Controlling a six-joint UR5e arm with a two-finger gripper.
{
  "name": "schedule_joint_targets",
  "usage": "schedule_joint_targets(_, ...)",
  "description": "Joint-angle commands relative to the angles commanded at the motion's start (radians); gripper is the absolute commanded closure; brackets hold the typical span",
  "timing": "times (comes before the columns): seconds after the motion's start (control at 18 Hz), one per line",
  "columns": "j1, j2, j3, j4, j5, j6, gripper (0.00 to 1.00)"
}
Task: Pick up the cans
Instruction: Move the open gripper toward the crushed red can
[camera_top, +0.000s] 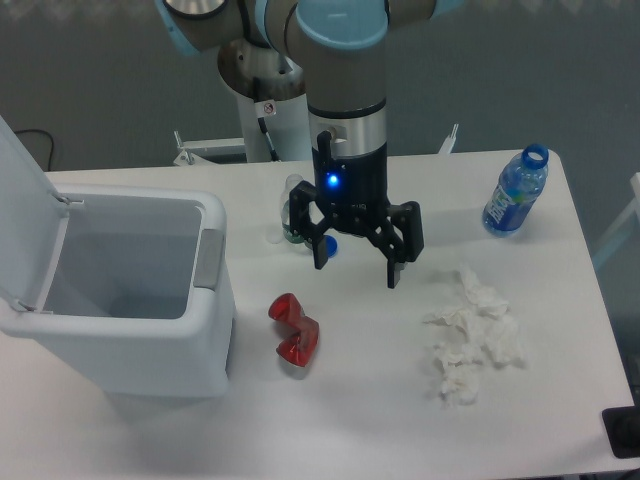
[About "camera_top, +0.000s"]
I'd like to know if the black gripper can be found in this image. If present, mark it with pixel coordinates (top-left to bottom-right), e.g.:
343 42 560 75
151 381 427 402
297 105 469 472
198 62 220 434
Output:
289 130 424 289

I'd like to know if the crushed red can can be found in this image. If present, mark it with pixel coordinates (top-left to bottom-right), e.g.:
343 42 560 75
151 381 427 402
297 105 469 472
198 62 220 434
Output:
268 293 320 368

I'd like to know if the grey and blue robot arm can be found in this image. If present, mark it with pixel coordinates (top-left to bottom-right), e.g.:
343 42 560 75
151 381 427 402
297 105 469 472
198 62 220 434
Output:
156 1 454 286

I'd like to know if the blue bottle cap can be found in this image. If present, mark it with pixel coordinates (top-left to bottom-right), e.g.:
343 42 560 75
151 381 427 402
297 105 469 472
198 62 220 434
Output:
324 235 338 258

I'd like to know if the clear plastic bottle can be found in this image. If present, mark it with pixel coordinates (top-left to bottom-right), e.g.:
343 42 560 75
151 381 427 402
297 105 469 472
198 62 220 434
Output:
277 173 316 248

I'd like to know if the crumpled white tissue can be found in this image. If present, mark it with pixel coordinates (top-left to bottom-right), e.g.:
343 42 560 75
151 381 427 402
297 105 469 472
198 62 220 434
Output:
422 264 527 407

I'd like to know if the blue plastic bottle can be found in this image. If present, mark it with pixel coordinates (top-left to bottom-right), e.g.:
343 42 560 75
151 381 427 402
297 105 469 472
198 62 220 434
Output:
482 143 549 237

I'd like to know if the white trash bin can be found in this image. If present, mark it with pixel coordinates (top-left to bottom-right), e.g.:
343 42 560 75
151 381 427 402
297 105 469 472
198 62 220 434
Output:
1 184 235 398

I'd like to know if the white furniture at right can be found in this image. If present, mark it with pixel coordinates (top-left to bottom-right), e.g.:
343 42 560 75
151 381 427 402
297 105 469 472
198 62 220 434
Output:
591 172 639 272

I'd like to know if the white trash bin lid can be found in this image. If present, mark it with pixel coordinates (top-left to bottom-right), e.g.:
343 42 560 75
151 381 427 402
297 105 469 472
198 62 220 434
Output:
1 121 69 311

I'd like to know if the black device at edge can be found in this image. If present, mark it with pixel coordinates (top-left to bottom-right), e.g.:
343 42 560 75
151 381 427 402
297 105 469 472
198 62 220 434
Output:
602 406 639 459

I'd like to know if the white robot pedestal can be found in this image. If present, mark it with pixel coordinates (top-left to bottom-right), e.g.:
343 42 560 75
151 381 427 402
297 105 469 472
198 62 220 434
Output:
216 38 314 164

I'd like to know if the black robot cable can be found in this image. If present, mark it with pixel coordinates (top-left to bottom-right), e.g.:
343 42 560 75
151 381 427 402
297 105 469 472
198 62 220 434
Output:
253 77 282 163

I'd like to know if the black floor cable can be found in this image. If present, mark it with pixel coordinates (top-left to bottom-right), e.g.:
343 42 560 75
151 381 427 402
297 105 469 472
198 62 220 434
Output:
13 128 55 172

